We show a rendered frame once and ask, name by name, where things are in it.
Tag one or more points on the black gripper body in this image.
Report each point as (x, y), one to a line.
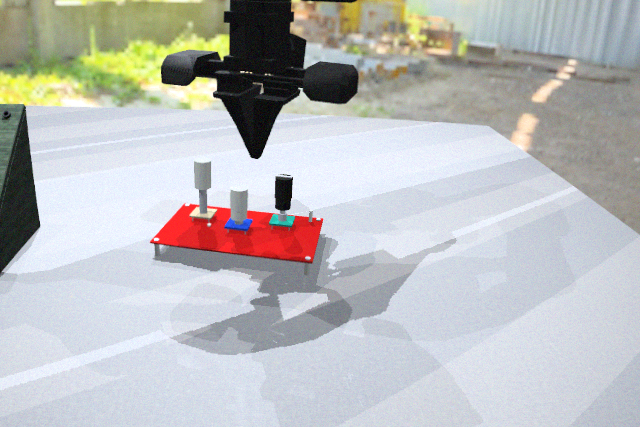
(260, 43)

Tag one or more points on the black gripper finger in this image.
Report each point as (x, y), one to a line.
(240, 108)
(265, 110)

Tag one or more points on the red circuit board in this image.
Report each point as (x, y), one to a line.
(238, 231)

